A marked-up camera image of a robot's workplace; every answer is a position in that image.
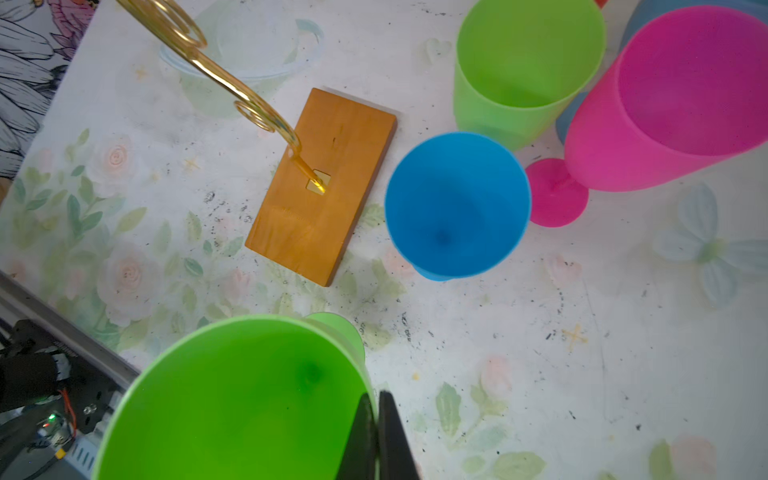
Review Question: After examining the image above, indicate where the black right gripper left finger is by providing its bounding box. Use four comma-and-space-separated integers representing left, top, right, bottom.
336, 393, 378, 480

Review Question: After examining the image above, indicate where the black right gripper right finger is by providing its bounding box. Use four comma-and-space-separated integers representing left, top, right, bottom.
377, 390, 420, 480

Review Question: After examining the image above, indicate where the wooden rack base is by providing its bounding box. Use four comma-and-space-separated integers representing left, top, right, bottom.
245, 89, 397, 287

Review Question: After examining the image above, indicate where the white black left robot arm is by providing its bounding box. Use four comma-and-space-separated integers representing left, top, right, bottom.
1, 319, 63, 471

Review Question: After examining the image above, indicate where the gold wire glass rack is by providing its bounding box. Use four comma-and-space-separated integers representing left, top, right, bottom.
119, 0, 326, 194

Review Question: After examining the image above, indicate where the green wine glass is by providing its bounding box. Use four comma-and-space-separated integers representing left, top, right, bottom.
94, 313, 372, 479
453, 0, 606, 151

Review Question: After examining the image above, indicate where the light blue wine glass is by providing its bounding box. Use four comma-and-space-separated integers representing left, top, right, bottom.
554, 0, 768, 145

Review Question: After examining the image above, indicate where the pink wine glass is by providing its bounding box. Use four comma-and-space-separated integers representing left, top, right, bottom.
526, 6, 767, 228

